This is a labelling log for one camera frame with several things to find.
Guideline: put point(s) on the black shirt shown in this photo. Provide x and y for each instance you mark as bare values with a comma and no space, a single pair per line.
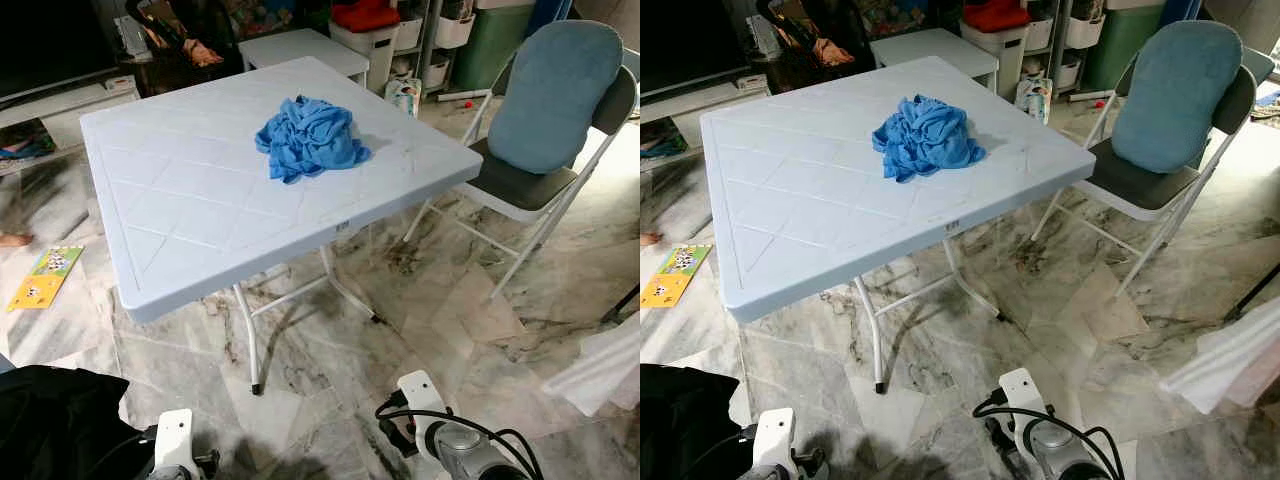
680,420
50,420

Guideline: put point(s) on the white plastic sheet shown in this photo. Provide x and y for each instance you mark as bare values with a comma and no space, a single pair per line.
600,370
1230,370

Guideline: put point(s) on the grey white folding chair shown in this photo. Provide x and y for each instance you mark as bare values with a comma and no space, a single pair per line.
1140,185
510,185

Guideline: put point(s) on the white plastic folding table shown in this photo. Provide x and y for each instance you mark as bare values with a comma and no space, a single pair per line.
820,200
200,200

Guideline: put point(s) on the blue crumpled cloth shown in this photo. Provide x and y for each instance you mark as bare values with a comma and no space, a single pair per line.
310,140
925,140

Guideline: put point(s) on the yellow children's book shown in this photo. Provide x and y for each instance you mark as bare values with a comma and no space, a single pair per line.
45,280
672,275

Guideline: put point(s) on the person's bare foot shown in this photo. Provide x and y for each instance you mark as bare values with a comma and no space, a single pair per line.
12,240
648,238

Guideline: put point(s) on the white blue carton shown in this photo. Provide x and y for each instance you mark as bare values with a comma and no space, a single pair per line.
403,98
1033,100

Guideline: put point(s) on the white stick red tip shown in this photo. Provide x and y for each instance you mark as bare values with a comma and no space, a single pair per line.
465,96
1090,98

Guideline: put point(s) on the white plastic bin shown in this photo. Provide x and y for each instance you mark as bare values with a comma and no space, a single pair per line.
995,50
365,50

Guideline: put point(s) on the small white plastic table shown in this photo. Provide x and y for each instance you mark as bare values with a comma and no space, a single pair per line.
300,48
930,48

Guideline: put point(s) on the green plastic bin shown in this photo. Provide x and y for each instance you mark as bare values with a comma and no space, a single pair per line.
490,50
1120,50

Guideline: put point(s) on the white drawer rack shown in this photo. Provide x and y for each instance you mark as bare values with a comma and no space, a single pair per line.
1065,30
435,30

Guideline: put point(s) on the red cloth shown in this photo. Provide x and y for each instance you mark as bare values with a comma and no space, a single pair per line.
995,15
365,15

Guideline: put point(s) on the black stroller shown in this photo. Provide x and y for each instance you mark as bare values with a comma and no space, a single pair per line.
180,40
810,40

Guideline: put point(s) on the white TV stand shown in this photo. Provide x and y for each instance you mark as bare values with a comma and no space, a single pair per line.
700,105
60,105

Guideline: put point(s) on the black television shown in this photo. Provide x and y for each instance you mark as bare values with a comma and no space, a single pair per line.
50,40
690,40

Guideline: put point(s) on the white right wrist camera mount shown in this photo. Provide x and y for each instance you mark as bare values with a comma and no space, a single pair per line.
420,395
1022,395

